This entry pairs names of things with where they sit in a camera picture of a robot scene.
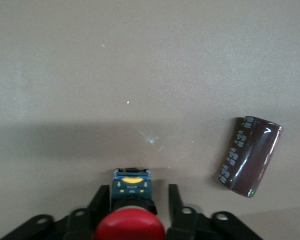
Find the red push button switch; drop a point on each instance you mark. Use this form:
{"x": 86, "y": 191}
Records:
{"x": 130, "y": 225}

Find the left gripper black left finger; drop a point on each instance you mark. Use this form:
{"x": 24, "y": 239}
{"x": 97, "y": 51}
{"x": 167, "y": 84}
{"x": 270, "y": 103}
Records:
{"x": 100, "y": 207}

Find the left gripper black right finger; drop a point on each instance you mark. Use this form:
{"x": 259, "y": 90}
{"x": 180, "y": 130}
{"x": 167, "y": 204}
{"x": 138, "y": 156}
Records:
{"x": 176, "y": 212}

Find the dark brown capacitor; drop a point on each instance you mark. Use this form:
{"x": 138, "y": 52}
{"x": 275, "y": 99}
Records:
{"x": 252, "y": 157}

